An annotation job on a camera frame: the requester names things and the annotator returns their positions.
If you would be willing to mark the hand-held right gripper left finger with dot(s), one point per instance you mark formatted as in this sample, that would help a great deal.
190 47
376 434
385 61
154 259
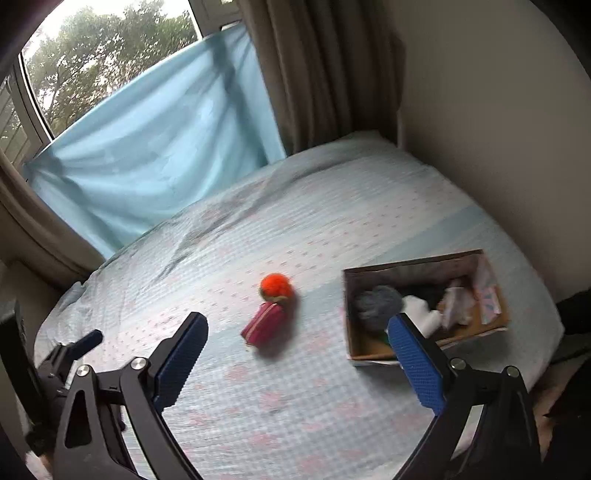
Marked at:
178 360

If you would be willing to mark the window with grey frame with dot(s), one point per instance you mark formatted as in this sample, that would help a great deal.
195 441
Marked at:
92 55

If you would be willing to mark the light blue hanging cloth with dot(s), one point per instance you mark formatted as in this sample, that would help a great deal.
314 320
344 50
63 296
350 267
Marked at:
147 138

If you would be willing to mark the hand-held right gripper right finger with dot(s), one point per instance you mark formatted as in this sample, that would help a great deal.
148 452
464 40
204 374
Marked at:
418 364

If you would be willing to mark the patterned cardboard box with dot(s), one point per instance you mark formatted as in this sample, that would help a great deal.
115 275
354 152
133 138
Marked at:
461 341

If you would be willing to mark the light grey cloth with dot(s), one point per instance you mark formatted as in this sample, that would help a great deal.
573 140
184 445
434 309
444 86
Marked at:
459 302

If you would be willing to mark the orange-haired doll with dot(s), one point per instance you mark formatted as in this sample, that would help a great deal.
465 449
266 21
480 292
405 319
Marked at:
270 314

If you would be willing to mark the grey fluffy soft item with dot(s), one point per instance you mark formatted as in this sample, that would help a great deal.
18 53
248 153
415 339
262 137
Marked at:
376 304

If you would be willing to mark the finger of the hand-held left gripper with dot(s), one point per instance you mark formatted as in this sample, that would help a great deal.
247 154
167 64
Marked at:
51 357
85 344

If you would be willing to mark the grey-brown curtain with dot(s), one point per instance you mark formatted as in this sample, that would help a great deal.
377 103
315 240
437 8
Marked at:
41 230
323 69

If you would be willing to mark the white soft item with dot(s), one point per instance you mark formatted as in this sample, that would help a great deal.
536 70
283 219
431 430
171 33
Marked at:
422 316

